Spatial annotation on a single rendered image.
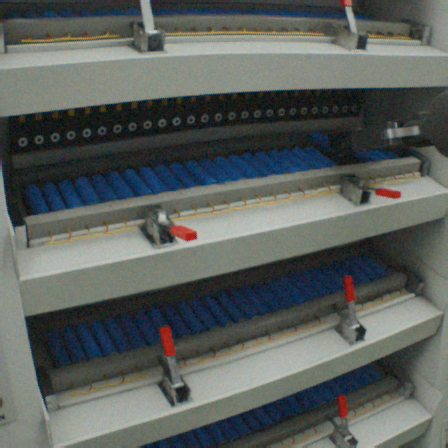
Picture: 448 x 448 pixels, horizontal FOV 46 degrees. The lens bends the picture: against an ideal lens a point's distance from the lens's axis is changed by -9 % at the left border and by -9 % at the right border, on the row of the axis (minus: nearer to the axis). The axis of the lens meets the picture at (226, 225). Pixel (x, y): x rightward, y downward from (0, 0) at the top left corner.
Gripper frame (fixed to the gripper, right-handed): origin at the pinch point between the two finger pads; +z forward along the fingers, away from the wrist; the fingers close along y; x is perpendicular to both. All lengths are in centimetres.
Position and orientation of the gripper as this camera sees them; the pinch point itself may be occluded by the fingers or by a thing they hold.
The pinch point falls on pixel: (354, 141)
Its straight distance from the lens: 76.5
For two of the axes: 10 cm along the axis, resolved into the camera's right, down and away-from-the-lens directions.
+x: -1.5, -9.9, -0.8
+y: 8.7, -1.7, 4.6
